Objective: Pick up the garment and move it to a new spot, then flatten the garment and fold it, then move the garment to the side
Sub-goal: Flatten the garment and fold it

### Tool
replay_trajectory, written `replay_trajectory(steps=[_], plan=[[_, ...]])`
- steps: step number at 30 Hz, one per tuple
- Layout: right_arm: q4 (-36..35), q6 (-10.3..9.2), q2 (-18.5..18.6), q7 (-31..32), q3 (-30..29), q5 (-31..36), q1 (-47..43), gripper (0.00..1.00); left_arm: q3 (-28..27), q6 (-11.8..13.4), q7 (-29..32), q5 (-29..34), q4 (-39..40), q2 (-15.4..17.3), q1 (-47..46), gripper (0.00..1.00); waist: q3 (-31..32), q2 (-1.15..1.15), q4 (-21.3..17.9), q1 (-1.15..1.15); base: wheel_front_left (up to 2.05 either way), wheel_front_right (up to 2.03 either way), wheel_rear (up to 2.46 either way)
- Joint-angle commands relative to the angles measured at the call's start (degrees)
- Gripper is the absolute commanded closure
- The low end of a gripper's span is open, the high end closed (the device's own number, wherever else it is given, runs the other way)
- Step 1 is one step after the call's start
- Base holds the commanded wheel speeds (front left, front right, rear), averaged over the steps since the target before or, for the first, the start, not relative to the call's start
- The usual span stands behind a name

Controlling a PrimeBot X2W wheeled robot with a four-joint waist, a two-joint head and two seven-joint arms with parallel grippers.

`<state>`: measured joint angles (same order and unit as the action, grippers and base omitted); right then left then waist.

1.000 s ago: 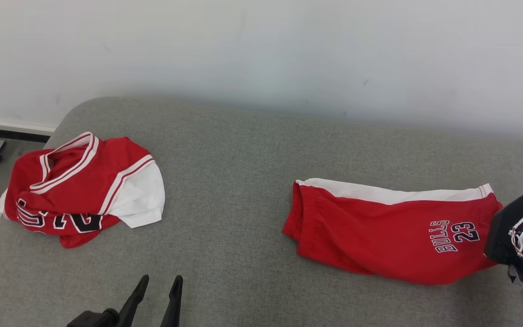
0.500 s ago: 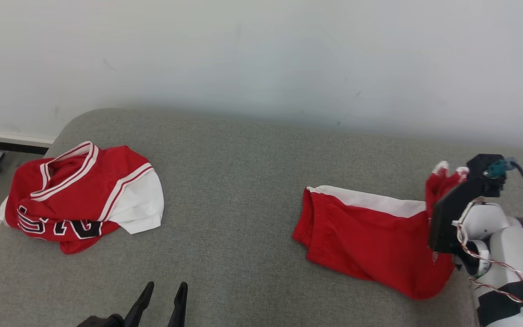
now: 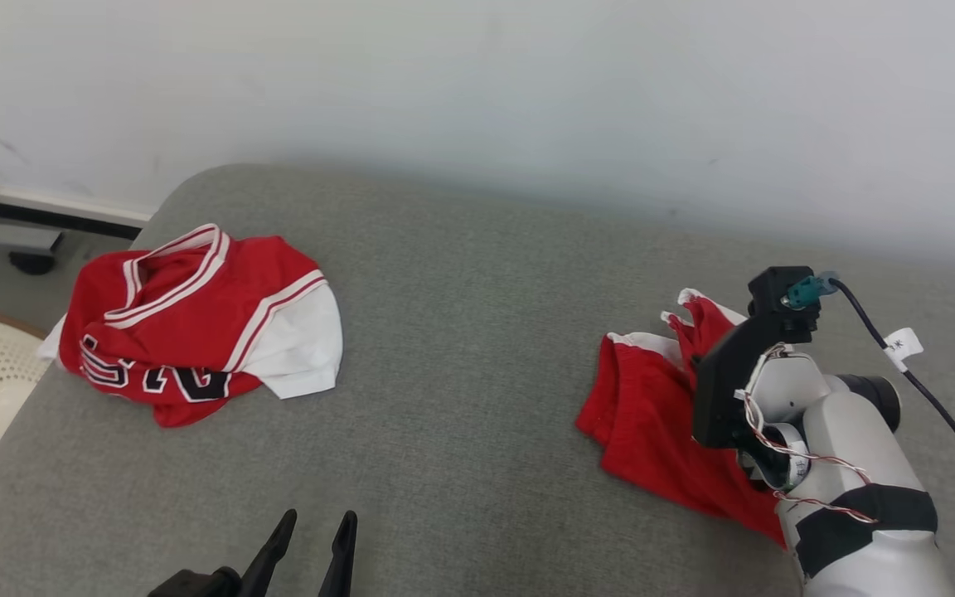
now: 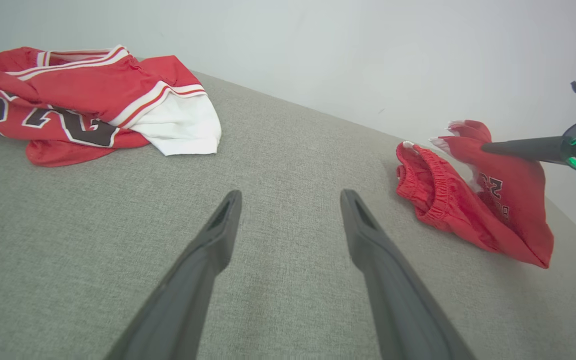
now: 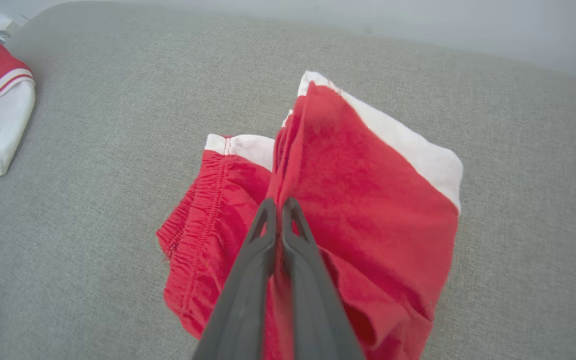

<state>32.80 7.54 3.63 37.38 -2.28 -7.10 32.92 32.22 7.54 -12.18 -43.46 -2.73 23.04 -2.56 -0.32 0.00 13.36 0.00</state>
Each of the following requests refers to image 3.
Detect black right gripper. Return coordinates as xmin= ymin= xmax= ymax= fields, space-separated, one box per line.
xmin=691 ymin=315 xmax=812 ymax=449

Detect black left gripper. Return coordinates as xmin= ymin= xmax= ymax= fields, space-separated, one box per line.
xmin=146 ymin=509 xmax=358 ymax=597

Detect red white sports shorts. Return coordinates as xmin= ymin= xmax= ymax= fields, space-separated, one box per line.
xmin=575 ymin=288 xmax=789 ymax=548

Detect red white basketball jersey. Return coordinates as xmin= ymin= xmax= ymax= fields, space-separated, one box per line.
xmin=38 ymin=222 xmax=344 ymax=429

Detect grey plate with black foot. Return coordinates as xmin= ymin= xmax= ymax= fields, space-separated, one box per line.
xmin=0 ymin=220 xmax=64 ymax=276

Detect black white baseboard strip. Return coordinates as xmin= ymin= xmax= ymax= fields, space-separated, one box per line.
xmin=0 ymin=187 xmax=155 ymax=242

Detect red white twisted wires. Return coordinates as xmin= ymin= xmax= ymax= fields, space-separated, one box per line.
xmin=734 ymin=344 xmax=878 ymax=525

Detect teal cable connector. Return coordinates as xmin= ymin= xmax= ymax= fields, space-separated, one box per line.
xmin=780 ymin=271 xmax=840 ymax=310

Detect white cable tag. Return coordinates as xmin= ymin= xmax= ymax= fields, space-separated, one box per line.
xmin=883 ymin=328 xmax=924 ymax=373

